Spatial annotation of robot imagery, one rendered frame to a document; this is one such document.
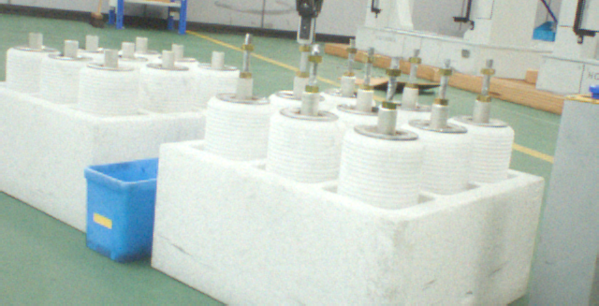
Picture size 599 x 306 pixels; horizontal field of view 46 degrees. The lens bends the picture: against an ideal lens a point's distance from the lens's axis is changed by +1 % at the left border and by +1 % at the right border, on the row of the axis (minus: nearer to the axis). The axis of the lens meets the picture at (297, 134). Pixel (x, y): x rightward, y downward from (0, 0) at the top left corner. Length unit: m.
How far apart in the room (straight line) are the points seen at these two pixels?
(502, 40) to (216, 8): 3.67
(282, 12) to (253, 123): 6.54
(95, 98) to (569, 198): 0.71
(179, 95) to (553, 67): 2.69
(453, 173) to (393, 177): 0.13
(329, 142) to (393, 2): 4.60
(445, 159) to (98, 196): 0.50
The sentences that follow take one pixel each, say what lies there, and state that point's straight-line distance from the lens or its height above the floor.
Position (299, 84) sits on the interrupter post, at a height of 0.27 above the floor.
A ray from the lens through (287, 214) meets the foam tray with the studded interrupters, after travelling 0.83.
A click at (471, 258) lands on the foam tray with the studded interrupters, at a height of 0.10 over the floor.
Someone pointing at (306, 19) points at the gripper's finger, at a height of 0.37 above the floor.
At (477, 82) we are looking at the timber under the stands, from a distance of 4.04.
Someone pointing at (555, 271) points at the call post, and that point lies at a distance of 0.93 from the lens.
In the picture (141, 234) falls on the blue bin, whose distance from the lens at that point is 1.05.
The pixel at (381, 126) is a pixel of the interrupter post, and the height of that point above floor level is 0.26.
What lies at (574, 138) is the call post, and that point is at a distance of 0.89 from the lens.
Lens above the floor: 0.39
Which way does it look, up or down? 11 degrees down
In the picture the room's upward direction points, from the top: 6 degrees clockwise
